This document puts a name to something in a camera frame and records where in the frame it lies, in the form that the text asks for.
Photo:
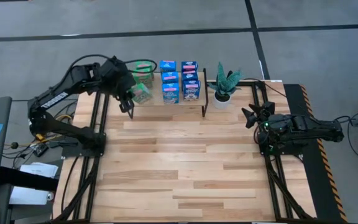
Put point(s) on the white paper sheet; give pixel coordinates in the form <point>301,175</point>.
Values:
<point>39,169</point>
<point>30,196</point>

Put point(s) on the black aluminium table frame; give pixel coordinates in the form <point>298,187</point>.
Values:
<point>255,93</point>

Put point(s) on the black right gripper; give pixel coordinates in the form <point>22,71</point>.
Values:
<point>269,115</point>

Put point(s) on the black electronics box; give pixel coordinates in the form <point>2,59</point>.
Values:
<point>40,150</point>

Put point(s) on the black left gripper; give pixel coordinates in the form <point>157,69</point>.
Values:
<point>125,88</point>

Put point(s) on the small white dome device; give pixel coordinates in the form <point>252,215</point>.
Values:
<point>50,196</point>

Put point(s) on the wooden shelf black metal frame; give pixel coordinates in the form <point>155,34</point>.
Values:
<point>156,96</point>

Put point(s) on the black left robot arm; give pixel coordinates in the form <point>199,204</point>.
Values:
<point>53,99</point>

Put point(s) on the black hazard-striped mat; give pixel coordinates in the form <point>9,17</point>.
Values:
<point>312,186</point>

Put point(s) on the blue Rice Krispies cereal box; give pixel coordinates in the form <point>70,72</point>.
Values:
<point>170,77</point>
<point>170,92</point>
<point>168,66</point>

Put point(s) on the black chair armrest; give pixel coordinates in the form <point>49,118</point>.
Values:
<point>26,180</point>

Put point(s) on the blue Frosted Flakes cereal box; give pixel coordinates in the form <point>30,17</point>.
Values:
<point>190,75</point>
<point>189,66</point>
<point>191,90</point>

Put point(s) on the green Apple Jacks cereal box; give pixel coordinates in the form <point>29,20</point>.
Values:
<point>145,66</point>
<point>140,93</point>
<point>143,79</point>

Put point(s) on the snake plant in white pot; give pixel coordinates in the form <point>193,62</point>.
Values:
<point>221,105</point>

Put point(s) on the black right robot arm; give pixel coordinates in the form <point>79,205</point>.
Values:
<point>319,129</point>

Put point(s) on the black round knob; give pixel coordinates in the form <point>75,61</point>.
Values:
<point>14,145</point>

